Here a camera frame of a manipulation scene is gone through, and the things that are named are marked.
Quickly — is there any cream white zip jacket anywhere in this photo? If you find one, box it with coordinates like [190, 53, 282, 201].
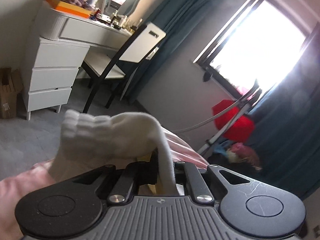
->
[49, 109, 178, 196]

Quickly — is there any pile of colourful clothes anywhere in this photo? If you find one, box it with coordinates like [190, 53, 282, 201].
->
[208, 140, 263, 176]

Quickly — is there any red bag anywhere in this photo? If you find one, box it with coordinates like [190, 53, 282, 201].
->
[212, 100, 255, 142]

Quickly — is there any white garment steamer stand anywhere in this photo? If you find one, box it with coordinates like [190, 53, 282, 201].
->
[174, 80, 262, 157]

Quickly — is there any teal curtain right of window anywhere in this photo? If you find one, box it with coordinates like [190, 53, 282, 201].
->
[247, 25, 319, 199]

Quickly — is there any teal curtain of window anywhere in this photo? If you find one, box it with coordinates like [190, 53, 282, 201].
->
[247, 25, 319, 199]
[120, 0, 241, 106]

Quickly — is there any pink white bed sheet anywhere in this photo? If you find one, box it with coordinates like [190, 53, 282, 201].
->
[1, 128, 209, 239]

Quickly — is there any white backed dark chair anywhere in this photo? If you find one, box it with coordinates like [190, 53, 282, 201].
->
[81, 22, 166, 113]

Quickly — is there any white dressing desk with drawers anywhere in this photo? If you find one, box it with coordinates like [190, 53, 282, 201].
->
[21, 1, 131, 120]

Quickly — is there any brown cardboard box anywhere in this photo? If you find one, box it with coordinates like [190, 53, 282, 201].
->
[1, 68, 23, 119]

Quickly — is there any teal curtain left of window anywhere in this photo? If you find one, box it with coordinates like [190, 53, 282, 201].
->
[120, 0, 241, 106]

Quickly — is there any orange flat box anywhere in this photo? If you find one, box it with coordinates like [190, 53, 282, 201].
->
[46, 0, 91, 18]

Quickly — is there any window with dark frame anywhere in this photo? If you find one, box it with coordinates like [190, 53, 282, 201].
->
[195, 0, 309, 99]

